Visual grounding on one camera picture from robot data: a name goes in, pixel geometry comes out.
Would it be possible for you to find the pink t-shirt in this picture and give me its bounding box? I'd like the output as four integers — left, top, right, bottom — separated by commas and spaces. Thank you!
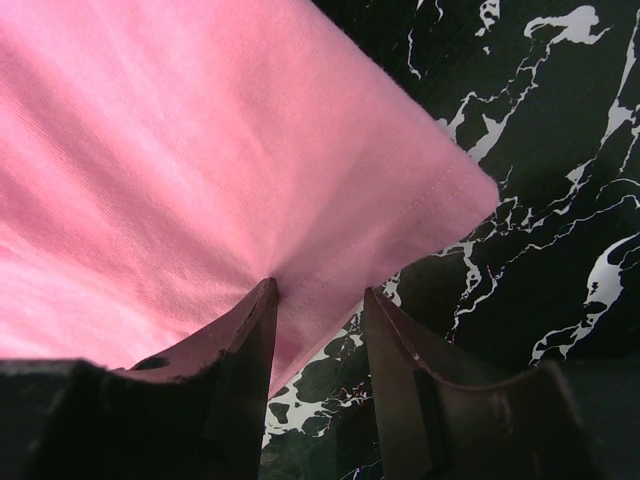
1, 1, 499, 391

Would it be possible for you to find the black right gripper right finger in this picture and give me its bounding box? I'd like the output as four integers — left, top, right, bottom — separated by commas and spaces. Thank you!
363, 289, 639, 479

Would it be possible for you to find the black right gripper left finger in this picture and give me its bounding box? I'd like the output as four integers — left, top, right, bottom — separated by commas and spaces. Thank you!
1, 278, 278, 479

